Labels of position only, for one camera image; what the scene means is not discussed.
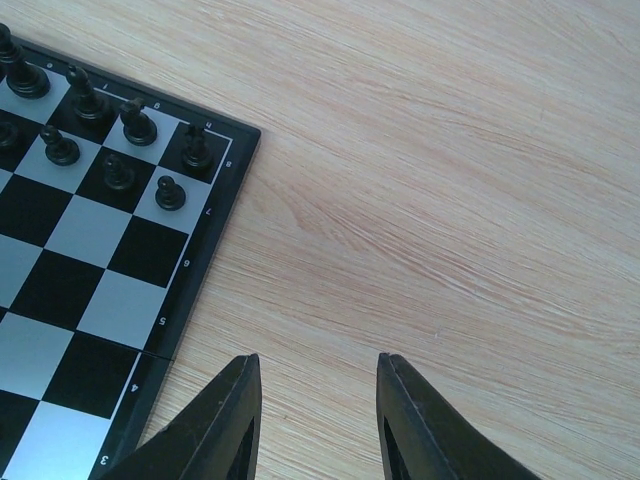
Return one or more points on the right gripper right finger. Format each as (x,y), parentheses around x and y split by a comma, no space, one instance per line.
(422,436)

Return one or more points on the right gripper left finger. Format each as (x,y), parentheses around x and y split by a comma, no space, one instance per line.
(216,436)

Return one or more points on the black silver chess board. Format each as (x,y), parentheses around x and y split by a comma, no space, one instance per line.
(97,285)

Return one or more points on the black pawn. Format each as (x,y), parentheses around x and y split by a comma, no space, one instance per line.
(59,150)
(169,195)
(118,175)

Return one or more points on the black rook corner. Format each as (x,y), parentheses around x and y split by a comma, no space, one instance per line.
(196,155)

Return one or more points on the black knight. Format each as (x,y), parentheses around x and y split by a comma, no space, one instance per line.
(138,128)

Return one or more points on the black bishop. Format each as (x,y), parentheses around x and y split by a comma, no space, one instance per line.
(88,104)

